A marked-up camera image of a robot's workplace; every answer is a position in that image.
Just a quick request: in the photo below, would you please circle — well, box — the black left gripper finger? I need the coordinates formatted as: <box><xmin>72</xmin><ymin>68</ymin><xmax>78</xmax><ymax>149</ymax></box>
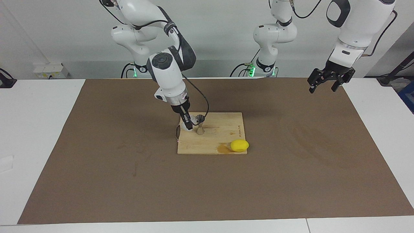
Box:
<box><xmin>331</xmin><ymin>72</ymin><xmax>350</xmax><ymax>93</ymax></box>
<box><xmin>307</xmin><ymin>68</ymin><xmax>328</xmax><ymax>94</ymax></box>

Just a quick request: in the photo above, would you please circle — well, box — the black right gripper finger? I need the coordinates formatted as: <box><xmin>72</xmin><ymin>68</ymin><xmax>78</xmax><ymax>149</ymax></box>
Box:
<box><xmin>180</xmin><ymin>108</ymin><xmax>194</xmax><ymax>131</ymax></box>

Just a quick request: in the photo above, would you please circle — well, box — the steel double jigger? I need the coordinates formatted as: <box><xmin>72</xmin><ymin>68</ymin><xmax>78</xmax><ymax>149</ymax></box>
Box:
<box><xmin>195</xmin><ymin>114</ymin><xmax>207</xmax><ymax>135</ymax></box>

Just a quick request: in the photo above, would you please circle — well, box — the bamboo cutting board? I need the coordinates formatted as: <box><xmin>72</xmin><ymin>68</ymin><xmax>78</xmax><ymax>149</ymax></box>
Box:
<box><xmin>176</xmin><ymin>112</ymin><xmax>248</xmax><ymax>155</ymax></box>

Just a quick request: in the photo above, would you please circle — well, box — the black stand leg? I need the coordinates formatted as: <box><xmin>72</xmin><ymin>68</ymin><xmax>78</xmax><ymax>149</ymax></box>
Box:
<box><xmin>377</xmin><ymin>51</ymin><xmax>414</xmax><ymax>86</ymax></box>

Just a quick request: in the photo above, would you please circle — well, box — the yellow lemon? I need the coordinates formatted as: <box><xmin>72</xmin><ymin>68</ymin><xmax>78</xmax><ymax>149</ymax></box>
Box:
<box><xmin>230</xmin><ymin>139</ymin><xmax>250</xmax><ymax>153</ymax></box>

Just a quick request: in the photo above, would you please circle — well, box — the blue crate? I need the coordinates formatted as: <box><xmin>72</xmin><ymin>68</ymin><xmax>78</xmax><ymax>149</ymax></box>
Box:
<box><xmin>397</xmin><ymin>81</ymin><xmax>414</xmax><ymax>114</ymax></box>

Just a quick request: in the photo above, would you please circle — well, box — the brown table mat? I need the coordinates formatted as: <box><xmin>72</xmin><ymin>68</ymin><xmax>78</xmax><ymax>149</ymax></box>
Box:
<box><xmin>17</xmin><ymin>77</ymin><xmax>414</xmax><ymax>225</ymax></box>

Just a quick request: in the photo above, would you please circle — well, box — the white power strip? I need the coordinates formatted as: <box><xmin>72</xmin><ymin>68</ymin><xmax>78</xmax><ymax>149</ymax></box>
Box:
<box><xmin>32</xmin><ymin>62</ymin><xmax>70</xmax><ymax>80</ymax></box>

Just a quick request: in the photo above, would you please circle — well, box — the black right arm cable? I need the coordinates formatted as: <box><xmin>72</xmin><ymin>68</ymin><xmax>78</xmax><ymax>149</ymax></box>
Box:
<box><xmin>99</xmin><ymin>0</ymin><xmax>210</xmax><ymax>123</ymax></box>

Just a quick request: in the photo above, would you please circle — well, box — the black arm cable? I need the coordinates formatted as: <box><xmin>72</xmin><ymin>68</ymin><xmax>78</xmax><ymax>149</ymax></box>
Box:
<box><xmin>289</xmin><ymin>0</ymin><xmax>398</xmax><ymax>58</ymax></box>
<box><xmin>99</xmin><ymin>0</ymin><xmax>210</xmax><ymax>123</ymax></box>

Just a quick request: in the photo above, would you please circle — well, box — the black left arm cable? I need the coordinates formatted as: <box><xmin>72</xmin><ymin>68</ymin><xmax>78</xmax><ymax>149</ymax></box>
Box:
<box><xmin>289</xmin><ymin>0</ymin><xmax>398</xmax><ymax>58</ymax></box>

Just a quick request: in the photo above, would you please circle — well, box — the black base cable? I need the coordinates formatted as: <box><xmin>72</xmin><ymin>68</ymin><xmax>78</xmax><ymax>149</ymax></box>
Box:
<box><xmin>229</xmin><ymin>62</ymin><xmax>256</xmax><ymax>78</ymax></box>
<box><xmin>120</xmin><ymin>62</ymin><xmax>136</xmax><ymax>79</ymax></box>

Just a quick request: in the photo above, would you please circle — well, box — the black clamp mount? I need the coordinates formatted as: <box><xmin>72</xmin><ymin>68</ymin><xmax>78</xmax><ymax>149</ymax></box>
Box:
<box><xmin>0</xmin><ymin>68</ymin><xmax>17</xmax><ymax>88</ymax></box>

